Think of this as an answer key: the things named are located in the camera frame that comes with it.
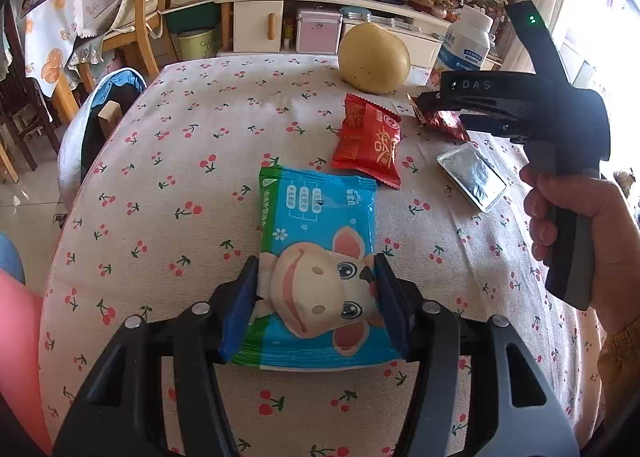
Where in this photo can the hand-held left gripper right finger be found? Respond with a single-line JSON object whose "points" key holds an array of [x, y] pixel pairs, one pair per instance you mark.
{"points": [[395, 312]]}

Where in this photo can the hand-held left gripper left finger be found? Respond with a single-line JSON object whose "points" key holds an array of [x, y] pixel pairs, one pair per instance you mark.
{"points": [[237, 317]]}

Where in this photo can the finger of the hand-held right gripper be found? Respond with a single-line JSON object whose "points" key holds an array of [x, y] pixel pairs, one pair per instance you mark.
{"points": [[480, 114]]}

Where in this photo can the dark red foil wrapper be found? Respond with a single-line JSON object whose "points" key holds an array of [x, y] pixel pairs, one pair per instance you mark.
{"points": [[447, 123]]}

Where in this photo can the blue cartoon snack packet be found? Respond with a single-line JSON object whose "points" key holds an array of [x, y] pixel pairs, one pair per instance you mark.
{"points": [[310, 217]]}

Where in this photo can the person's right hand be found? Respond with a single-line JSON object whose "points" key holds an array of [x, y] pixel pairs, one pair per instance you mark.
{"points": [[615, 247]]}

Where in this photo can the silver foil packet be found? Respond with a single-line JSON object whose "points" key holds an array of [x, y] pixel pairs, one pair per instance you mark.
{"points": [[472, 177]]}

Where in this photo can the white plastic bottle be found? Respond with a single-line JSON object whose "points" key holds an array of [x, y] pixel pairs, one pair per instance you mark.
{"points": [[467, 44]]}

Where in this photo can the red snack packet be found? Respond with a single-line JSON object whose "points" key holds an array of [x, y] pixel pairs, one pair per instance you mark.
{"points": [[367, 142]]}

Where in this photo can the yellow pomelo fruit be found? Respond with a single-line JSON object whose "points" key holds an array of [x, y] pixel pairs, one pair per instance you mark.
{"points": [[372, 57]]}

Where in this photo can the pink case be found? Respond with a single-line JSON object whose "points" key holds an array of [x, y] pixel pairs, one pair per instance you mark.
{"points": [[317, 32]]}

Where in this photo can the pink plastic bin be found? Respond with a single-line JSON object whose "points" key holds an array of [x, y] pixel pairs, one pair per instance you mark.
{"points": [[20, 362]]}

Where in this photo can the white blue jacket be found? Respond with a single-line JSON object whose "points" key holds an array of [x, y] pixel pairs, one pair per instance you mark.
{"points": [[75, 137]]}

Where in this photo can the white television cabinet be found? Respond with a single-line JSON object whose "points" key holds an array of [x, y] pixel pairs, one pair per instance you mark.
{"points": [[250, 22]]}

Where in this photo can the light green bucket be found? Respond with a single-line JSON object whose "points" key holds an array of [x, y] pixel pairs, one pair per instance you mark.
{"points": [[196, 44]]}

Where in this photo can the dark green box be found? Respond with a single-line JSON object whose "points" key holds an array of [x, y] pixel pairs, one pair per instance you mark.
{"points": [[192, 18]]}

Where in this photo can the dark wooden chair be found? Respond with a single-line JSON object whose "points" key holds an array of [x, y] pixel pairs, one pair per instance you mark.
{"points": [[22, 102]]}

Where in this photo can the orange print tablecloth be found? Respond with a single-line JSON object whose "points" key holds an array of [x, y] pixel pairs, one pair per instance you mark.
{"points": [[50, 42]]}

